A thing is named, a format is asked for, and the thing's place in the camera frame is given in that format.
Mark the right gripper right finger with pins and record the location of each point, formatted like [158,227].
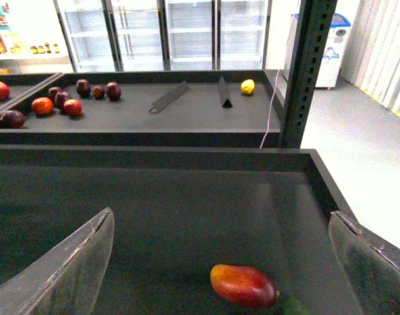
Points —
[370,263]

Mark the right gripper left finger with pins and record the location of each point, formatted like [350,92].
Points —
[67,279]

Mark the dark purple apple front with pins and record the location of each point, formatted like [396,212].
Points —
[13,119]

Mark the red apple small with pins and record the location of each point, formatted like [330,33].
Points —
[73,107]

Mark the dark apple middle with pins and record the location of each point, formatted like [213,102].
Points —
[61,98]

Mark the dark apple behind orange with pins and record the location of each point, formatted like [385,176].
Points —
[52,92]

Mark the dark apple tall back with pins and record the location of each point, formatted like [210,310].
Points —
[83,88]

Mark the dark apple right back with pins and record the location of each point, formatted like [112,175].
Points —
[113,91]

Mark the green fruit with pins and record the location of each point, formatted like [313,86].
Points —
[292,306]

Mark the red yellow mango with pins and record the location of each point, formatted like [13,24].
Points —
[243,286]

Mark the orange red fruit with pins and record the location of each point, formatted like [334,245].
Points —
[42,106]

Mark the small dark plum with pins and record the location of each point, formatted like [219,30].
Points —
[98,92]

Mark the black flat divider strip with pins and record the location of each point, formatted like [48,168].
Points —
[169,97]

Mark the yellow lemon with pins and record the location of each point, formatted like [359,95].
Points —
[247,87]

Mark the black triangular divider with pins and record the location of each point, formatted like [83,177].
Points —
[224,95]

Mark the glass door fridge row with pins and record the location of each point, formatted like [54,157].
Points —
[107,36]

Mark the shelf of bottles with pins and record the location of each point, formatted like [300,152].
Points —
[31,39]

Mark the white chest freezer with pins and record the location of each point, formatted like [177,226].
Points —
[334,50]

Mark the black metal shelf post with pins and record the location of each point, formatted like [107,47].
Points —
[311,34]

